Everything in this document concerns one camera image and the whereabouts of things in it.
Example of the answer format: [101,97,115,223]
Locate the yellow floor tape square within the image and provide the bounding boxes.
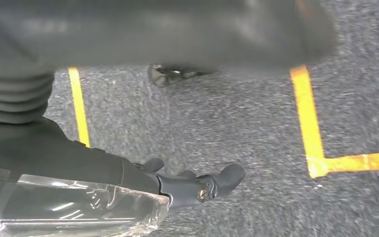
[289,64,379,180]

